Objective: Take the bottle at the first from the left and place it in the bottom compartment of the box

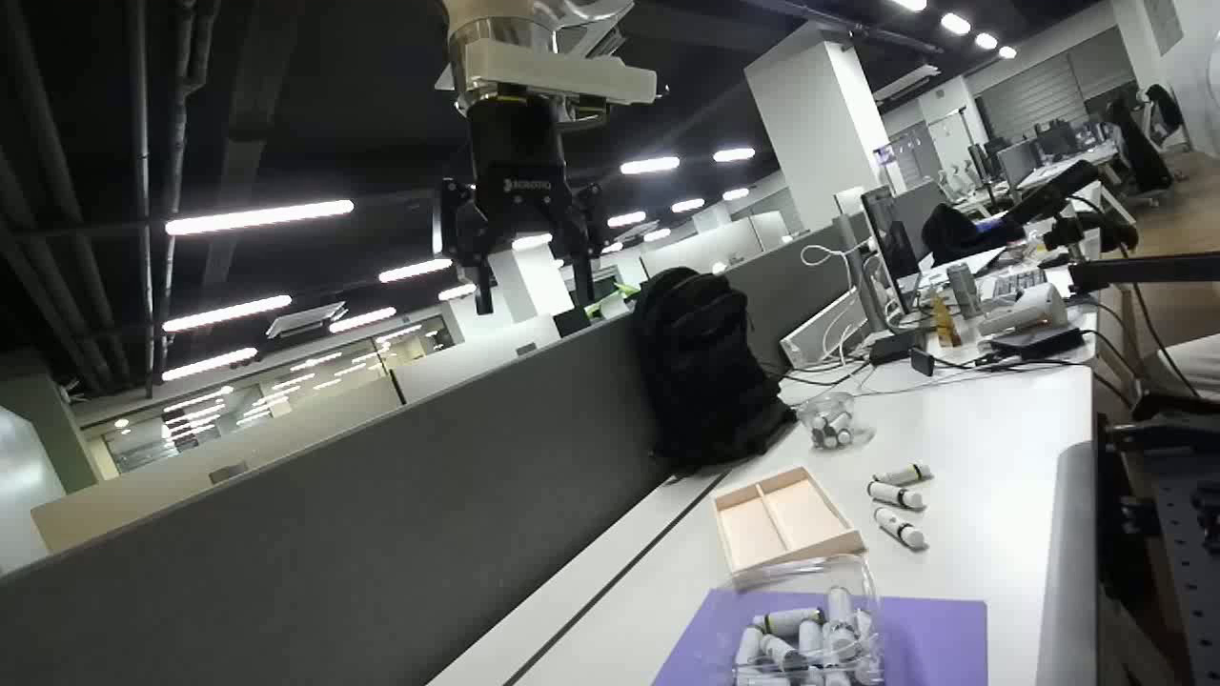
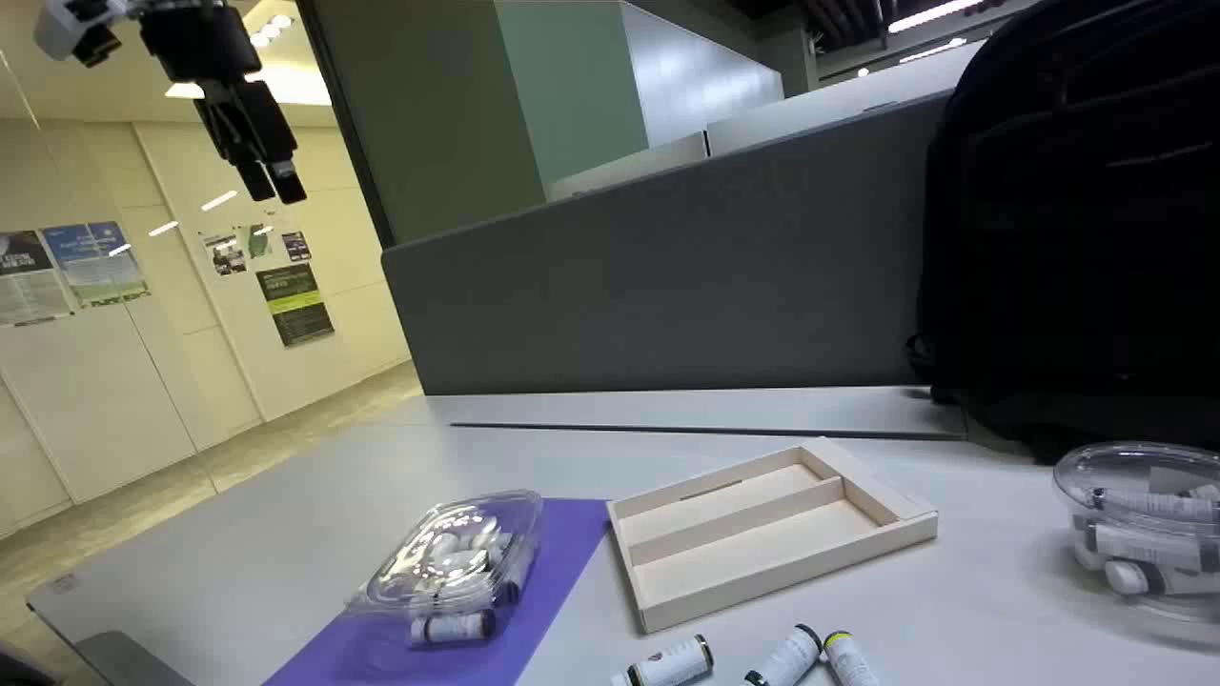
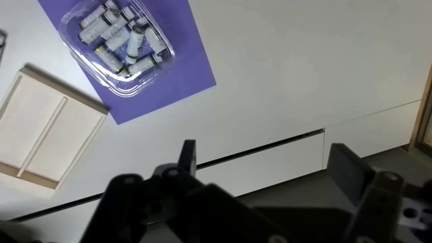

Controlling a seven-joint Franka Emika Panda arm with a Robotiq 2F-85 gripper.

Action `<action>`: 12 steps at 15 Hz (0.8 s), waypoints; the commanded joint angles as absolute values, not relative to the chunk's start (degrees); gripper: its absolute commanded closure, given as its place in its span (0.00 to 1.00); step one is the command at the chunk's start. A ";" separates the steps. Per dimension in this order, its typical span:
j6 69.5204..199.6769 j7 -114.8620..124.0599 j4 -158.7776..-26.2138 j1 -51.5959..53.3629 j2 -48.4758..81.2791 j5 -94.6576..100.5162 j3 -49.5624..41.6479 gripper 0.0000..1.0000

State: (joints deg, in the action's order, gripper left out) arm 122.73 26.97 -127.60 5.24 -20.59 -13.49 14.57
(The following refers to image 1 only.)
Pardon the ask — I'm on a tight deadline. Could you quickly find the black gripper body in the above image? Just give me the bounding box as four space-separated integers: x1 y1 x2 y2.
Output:
453 96 594 258

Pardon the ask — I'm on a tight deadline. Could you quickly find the wooden two-compartment tray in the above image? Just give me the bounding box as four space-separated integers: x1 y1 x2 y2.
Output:
708 462 868 576

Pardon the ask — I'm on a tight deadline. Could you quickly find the yellow bottle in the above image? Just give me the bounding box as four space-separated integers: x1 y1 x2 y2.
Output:
931 291 961 352

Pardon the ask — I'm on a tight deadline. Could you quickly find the small white bottle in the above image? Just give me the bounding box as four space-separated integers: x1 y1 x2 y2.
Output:
750 607 824 638
852 607 884 661
861 482 931 515
819 584 861 634
756 634 812 680
868 462 939 491
868 502 934 557

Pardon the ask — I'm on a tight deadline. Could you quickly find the black backpack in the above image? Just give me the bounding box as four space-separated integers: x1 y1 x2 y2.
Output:
628 264 801 467

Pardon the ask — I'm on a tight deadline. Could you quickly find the grey desk partition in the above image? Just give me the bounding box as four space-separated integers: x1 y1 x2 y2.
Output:
0 308 680 686

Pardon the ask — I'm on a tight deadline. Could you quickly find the black computer monitor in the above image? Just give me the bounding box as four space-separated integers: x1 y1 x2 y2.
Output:
859 184 924 288

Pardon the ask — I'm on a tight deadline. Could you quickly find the small clear glass object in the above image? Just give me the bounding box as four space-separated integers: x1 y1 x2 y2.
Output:
805 393 876 455

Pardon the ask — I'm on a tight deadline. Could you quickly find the grey device on desk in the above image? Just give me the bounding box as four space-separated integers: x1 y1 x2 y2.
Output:
972 270 1084 356

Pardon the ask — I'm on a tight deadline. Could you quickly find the purple mat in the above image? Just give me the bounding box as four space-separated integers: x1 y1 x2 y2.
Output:
648 587 993 686

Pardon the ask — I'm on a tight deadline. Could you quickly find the black horizontal pole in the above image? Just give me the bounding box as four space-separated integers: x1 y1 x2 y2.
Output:
1069 250 1220 293

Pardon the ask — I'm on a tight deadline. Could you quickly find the black office chair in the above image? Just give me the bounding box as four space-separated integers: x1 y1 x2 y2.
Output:
1106 82 1185 194

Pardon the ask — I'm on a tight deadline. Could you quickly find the black perforated board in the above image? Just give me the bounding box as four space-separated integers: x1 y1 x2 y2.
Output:
1102 416 1220 686

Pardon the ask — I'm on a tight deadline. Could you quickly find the white cable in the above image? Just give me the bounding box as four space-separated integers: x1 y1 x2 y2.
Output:
798 234 882 308

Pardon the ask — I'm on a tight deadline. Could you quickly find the black camera on stand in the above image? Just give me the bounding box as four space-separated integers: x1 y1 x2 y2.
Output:
1002 156 1143 258

